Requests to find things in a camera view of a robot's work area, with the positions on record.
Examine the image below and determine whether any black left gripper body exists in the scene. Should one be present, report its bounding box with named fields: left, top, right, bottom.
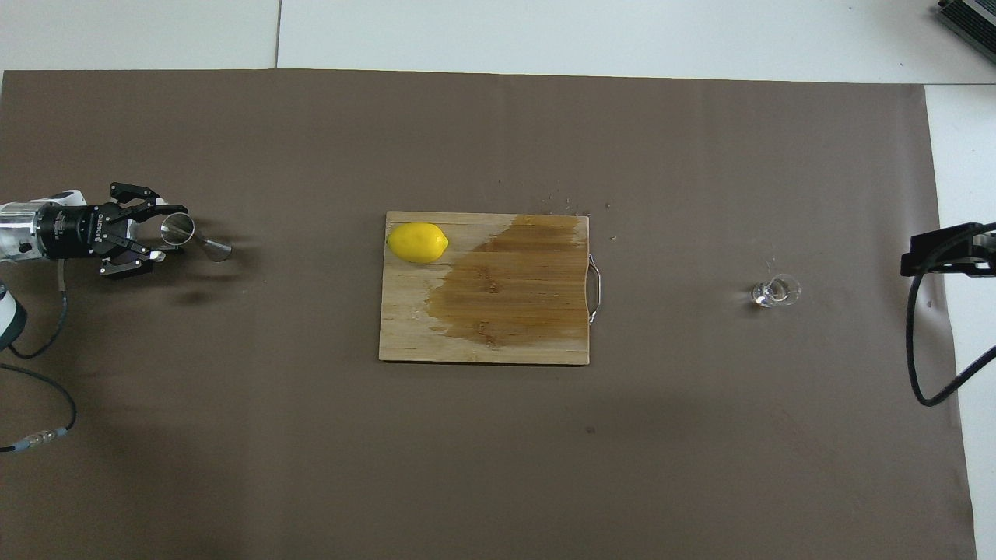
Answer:
left=37, top=204, right=117, bottom=260

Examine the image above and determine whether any steel double jigger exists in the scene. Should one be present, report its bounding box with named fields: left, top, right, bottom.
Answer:
left=160, top=213, right=233, bottom=263

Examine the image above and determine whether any small clear glass cup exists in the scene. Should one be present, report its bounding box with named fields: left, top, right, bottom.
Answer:
left=749, top=273, right=802, bottom=309

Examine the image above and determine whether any grey finned metal device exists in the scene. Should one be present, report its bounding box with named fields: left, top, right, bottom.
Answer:
left=936, top=0, right=996, bottom=65

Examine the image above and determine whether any brown paper table mat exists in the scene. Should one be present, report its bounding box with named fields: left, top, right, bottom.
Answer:
left=0, top=68, right=978, bottom=560

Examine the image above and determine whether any yellow lemon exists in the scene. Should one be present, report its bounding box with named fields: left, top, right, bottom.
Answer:
left=386, top=222, right=450, bottom=265

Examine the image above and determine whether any wooden cutting board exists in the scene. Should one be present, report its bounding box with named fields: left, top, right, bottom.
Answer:
left=378, top=211, right=602, bottom=366

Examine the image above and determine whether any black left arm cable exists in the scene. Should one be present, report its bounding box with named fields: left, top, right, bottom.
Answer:
left=0, top=261, right=79, bottom=452

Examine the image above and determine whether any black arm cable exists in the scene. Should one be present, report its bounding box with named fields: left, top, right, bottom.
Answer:
left=0, top=261, right=79, bottom=452
left=905, top=222, right=996, bottom=408

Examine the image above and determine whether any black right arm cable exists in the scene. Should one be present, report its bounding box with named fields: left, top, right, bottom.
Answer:
left=905, top=222, right=996, bottom=408

